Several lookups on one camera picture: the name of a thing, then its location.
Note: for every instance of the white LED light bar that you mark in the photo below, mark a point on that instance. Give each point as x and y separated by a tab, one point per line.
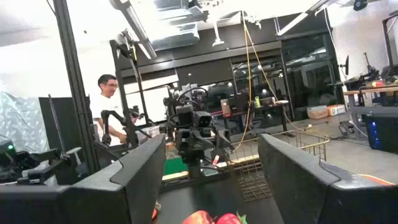
140	34
295	18

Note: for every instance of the black computer monitor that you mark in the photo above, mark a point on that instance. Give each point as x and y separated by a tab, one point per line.
346	65

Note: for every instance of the black background robot arm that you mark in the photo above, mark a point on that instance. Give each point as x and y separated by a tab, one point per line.
105	124

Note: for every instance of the orange white box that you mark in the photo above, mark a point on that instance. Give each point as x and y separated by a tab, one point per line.
336	109

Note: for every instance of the brown box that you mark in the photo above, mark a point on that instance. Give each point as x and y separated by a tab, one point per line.
225	107

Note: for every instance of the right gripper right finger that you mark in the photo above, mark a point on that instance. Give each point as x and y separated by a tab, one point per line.
326	202

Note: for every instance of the pink red peach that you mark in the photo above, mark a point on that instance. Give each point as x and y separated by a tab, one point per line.
199	217

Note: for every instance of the black aluminium frame post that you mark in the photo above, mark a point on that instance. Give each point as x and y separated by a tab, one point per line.
122	93
76	93

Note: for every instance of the wooden table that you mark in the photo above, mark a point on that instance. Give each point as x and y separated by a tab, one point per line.
373	91

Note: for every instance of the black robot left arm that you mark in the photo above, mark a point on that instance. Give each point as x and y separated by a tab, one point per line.
195	169

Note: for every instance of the black computer with blue light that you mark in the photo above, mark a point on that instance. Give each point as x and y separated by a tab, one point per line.
382	133

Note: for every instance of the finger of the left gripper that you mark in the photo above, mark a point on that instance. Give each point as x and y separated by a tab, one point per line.
181	141
224	140

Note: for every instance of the black partition board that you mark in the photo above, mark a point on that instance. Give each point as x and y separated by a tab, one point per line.
43	130

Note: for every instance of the green bottle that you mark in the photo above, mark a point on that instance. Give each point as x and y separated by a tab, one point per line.
257	102

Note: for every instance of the black desk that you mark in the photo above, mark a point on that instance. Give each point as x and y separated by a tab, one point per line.
267	107

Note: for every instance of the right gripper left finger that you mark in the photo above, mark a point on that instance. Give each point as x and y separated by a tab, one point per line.
93	202

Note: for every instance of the pale patterned curtain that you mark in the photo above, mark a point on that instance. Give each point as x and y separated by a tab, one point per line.
21	124

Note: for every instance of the person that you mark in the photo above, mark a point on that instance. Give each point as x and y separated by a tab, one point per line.
107	93

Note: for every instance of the whiteboard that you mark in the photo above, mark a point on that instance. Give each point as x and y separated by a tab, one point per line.
155	102

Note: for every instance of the green floor mat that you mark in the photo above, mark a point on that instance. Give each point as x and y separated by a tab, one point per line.
174	165

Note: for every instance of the black device with green light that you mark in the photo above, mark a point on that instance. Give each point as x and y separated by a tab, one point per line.
31	168

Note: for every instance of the small red chili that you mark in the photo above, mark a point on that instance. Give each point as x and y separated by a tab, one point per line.
155	213

